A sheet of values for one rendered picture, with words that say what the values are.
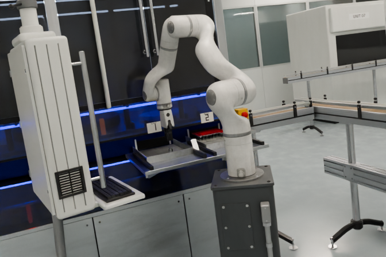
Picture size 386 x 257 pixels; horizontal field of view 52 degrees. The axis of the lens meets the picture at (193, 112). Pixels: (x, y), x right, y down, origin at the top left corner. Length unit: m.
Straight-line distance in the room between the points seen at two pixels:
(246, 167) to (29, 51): 0.99
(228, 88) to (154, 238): 1.22
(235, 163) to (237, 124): 0.17
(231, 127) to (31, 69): 0.83
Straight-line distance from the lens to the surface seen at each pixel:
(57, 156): 1.71
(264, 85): 7.99
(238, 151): 1.66
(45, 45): 1.69
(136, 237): 2.47
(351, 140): 2.85
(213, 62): 1.70
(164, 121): 2.11
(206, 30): 1.82
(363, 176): 2.81
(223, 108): 1.59
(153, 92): 2.06
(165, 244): 2.54
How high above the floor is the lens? 1.39
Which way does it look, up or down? 8 degrees down
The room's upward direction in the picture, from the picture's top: 7 degrees counter-clockwise
